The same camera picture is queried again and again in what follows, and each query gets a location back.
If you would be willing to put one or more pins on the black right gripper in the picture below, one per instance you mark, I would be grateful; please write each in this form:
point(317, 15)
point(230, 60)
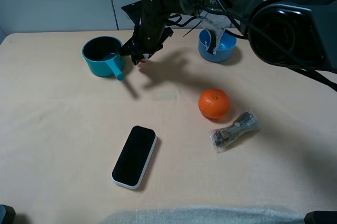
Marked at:
point(150, 18)

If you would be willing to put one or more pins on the small clear candy bottle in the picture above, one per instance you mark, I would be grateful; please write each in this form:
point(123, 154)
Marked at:
point(144, 57)

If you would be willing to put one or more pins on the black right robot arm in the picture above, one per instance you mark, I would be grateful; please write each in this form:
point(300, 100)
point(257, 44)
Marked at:
point(278, 30)

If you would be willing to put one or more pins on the black object bottom left corner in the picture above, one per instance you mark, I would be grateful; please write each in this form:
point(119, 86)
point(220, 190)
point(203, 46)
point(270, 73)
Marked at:
point(7, 214)

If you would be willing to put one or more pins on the black object corner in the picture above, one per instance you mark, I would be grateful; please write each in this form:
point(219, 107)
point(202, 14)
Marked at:
point(7, 214)
point(321, 217)

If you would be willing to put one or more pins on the black object bottom right corner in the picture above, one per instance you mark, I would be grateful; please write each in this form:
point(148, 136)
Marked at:
point(321, 217)

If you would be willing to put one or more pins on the orange mandarin fruit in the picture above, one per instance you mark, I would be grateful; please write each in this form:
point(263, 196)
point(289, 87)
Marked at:
point(214, 104)

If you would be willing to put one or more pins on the blue plastic bowl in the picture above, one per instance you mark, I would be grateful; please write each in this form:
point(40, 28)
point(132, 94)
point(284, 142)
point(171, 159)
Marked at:
point(224, 51)

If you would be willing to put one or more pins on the black and white eraser block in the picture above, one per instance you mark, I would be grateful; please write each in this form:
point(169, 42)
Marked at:
point(135, 156)

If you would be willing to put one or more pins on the clear packet of dark snack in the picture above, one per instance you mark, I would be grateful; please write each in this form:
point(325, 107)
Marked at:
point(222, 138)

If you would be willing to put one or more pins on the grey cloth at table edge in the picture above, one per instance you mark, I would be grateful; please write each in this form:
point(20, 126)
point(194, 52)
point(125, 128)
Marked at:
point(204, 215)

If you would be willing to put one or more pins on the teal saucepan with handle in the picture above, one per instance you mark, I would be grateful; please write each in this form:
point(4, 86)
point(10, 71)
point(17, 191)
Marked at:
point(102, 58)

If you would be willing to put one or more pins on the clear plastic cable wrap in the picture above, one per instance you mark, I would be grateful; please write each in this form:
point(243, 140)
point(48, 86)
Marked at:
point(215, 27)

